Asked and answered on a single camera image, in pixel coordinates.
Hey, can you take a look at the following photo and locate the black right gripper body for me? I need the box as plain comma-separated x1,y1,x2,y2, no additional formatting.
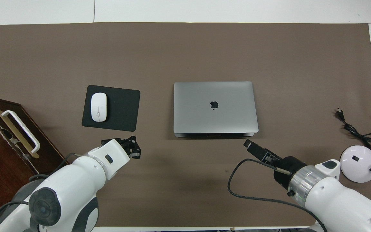
262,151,284,169

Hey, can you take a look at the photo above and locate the gold metal plate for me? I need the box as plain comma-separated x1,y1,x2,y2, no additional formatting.
0,110,40,159

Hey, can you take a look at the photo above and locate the white box handle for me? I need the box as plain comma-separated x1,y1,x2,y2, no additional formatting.
1,110,41,153

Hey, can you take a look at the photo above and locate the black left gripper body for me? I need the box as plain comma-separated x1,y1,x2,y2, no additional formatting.
101,137,138,158

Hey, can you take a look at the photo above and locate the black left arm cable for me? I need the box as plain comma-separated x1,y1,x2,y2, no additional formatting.
0,153,76,232

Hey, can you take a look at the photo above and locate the black mouse pad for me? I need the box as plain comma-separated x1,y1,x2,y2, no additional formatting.
81,85,141,132

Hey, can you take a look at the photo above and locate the silver grey laptop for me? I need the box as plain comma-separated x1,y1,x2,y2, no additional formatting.
173,81,259,138

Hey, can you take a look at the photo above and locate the white desk lamp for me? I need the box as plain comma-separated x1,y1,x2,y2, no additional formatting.
339,118,371,183

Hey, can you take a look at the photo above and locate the black lamp power cord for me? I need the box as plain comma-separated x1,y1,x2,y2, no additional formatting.
335,109,371,152

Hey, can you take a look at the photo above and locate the brown table mat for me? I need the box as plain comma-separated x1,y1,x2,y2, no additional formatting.
0,22,371,228

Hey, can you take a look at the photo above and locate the white computer mouse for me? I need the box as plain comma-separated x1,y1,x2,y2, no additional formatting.
91,92,108,122

